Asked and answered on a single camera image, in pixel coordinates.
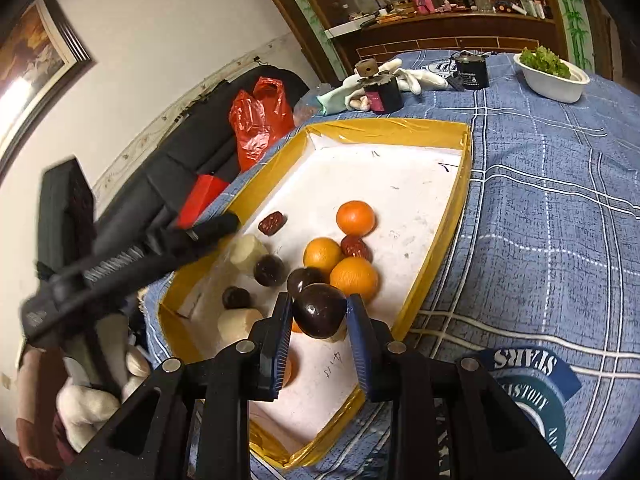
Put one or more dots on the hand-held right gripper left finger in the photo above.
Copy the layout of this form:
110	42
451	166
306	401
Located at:
279	347

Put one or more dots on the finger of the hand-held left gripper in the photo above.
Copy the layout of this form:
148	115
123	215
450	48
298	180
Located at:
200	240

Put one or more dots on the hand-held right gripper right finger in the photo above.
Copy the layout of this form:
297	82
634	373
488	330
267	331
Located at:
361	350

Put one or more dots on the orange mandarin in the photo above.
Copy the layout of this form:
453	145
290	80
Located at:
322	255
355	217
290	365
354	280

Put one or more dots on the round pale peeled fruit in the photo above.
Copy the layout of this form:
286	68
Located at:
240	322

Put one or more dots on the pale peeled fruit chunk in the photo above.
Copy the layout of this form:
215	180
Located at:
245	255

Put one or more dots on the dark purple plum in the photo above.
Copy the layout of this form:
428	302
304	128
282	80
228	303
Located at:
305	280
320	315
236	297
269	270

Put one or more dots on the red jujube date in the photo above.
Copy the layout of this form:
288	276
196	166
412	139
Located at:
356	248
272	223

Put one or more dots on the white foam box yellow tape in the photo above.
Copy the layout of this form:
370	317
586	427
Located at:
400	185

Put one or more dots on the person's left forearm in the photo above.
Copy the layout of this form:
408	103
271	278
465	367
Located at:
35	430

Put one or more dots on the person's left hand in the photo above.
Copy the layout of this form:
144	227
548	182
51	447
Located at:
80	410

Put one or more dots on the red box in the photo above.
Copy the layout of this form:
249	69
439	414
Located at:
202	197

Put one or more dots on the black padded bag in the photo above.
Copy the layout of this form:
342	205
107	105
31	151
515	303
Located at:
165	160

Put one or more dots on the red plastic bag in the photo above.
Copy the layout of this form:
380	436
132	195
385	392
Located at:
260	120

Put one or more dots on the mint green glove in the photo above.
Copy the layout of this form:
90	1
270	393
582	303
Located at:
337	97

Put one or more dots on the blue plaid tablecloth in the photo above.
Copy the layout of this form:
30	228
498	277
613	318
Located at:
550	210

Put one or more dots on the white glove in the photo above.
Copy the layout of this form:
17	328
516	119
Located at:
415	77

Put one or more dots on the black cup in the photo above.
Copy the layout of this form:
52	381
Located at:
470	74

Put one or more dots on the wooden counter cabinet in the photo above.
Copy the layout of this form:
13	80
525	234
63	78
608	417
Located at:
450	35

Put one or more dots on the white bowl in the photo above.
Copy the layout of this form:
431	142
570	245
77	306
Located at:
552	82

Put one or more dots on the green lettuce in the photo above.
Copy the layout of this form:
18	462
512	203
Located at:
545	60

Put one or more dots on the framed wall picture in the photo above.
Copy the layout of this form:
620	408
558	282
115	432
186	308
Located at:
30	70

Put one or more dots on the bamboo wall decal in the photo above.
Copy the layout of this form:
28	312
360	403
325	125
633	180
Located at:
575	15

